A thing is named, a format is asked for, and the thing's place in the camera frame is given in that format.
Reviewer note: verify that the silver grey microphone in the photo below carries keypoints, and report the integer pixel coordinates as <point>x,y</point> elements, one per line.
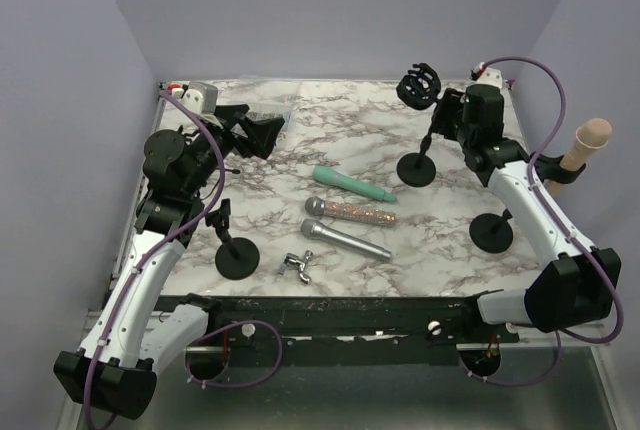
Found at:
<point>314,229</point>

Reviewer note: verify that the rhinestone mesh-head microphone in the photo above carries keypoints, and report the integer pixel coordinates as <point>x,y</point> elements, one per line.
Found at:
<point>316,206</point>

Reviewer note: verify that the black tripod shock-mount stand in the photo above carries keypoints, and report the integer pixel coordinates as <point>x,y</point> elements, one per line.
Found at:
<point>214,187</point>

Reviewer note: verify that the beige pink microphone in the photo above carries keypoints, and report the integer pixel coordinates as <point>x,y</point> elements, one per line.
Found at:
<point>589,138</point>

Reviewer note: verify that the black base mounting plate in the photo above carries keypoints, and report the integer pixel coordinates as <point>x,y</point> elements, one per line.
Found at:
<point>340,331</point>

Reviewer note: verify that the clear plastic screw box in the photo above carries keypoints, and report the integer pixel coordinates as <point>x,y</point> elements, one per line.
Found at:
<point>263,110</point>

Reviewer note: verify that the black round-base clip stand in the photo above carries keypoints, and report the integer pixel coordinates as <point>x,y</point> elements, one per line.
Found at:
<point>237,258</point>

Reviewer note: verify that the mint green microphone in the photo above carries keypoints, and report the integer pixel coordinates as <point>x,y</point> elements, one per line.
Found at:
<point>329,176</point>

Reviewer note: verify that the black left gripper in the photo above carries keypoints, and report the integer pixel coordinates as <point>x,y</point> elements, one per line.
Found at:
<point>261,134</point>

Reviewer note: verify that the chrome faucet piece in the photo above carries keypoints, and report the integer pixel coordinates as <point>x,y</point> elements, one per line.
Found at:
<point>299,264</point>

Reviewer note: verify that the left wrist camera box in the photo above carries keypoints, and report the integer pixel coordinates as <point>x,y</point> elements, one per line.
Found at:
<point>198,97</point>

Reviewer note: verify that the black clip microphone stand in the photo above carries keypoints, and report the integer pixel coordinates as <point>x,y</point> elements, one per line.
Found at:
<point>549,232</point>

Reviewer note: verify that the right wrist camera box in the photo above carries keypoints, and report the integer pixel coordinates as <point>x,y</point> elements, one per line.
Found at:
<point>486,75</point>

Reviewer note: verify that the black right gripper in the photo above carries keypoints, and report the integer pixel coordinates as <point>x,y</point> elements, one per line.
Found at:
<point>451,105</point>

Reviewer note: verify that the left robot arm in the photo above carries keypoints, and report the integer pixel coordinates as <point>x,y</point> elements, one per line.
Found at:
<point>116,367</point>

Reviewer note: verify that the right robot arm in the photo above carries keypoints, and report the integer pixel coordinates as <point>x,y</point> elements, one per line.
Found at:
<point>577,278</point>

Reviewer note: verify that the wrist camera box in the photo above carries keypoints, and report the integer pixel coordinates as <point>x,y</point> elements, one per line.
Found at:
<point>486,75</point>
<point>198,97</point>

